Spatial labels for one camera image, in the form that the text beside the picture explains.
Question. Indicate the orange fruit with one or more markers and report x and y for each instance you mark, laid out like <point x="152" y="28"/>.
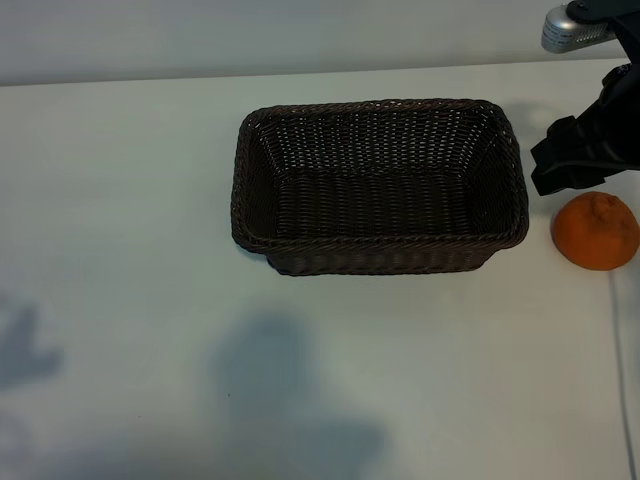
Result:
<point x="595" y="235"/>

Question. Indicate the dark brown wicker basket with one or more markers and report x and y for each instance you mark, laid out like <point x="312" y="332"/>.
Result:
<point x="380" y="210"/>

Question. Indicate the black right camera bracket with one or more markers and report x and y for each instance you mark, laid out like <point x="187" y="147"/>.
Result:
<point x="631" y="32"/>

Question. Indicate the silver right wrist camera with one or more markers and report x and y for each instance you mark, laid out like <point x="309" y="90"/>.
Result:
<point x="570" y="30"/>

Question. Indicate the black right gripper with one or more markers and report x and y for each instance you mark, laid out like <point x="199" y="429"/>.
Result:
<point x="617" y="125"/>

